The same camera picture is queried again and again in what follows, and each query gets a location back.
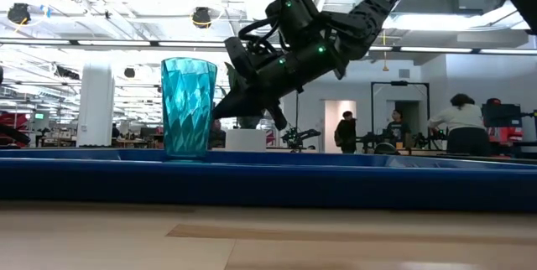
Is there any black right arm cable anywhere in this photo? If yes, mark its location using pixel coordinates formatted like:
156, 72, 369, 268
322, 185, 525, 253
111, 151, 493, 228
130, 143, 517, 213
237, 0, 290, 53

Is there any teal faceted plastic cup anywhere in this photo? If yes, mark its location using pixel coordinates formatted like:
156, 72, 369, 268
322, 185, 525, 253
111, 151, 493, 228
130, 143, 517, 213
160, 56, 218, 161

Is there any black hanging cable reel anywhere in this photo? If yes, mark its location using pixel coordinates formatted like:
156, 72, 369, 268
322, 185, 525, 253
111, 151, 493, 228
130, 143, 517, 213
7, 3, 32, 26
191, 6, 212, 29

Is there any white square pillar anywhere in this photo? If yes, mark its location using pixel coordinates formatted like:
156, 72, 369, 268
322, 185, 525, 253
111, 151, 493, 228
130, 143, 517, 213
76, 62, 116, 148

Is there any white plant pot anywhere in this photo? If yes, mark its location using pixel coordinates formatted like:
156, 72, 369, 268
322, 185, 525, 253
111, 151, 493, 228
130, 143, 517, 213
225, 128, 268, 153

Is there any black tall metal frame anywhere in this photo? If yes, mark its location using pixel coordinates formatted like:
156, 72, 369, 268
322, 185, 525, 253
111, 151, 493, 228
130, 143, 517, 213
370, 80, 431, 145

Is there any black computer monitor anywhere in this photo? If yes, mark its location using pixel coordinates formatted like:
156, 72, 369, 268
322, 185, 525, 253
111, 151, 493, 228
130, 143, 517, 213
481, 102, 523, 129

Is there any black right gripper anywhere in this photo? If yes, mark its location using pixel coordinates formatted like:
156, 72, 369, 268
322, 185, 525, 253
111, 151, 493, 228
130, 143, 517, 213
211, 47, 336, 132

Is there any blue plastic tray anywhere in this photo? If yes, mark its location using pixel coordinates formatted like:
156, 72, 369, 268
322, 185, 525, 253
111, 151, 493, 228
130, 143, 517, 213
0, 148, 537, 213

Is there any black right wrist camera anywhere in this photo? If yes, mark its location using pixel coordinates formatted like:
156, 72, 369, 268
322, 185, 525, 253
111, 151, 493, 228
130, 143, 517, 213
224, 37, 257, 82

